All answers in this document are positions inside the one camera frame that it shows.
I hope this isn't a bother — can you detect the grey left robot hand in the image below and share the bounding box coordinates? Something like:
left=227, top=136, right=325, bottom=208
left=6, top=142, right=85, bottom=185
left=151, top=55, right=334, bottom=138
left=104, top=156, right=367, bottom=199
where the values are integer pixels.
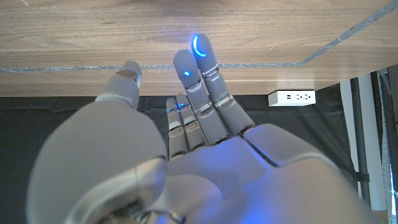
left=26, top=33, right=384, bottom=224

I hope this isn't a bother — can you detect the white power strip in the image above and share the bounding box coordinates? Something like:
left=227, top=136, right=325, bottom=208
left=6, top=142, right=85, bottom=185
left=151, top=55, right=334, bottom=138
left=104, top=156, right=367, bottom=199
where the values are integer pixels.
left=268, top=90, right=317, bottom=107

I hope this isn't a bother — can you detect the black backdrop stand pole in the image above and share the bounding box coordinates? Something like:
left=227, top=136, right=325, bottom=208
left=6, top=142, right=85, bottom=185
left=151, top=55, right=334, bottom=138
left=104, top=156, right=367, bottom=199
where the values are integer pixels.
left=350, top=77, right=371, bottom=207

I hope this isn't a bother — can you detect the black backdrop curtain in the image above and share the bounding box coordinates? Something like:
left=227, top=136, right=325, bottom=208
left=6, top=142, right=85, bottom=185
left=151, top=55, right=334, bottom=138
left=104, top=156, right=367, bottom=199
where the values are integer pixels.
left=0, top=95, right=358, bottom=224

